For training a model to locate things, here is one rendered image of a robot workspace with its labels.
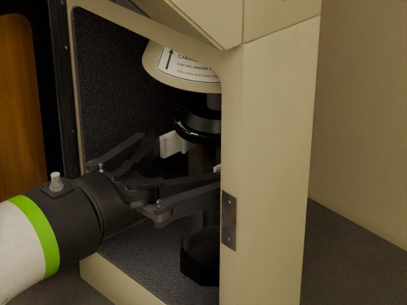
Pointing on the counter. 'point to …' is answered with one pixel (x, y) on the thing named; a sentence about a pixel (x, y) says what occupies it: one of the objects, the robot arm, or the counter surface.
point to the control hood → (199, 19)
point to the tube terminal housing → (244, 146)
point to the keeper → (228, 220)
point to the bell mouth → (179, 70)
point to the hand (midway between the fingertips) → (214, 149)
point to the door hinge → (65, 87)
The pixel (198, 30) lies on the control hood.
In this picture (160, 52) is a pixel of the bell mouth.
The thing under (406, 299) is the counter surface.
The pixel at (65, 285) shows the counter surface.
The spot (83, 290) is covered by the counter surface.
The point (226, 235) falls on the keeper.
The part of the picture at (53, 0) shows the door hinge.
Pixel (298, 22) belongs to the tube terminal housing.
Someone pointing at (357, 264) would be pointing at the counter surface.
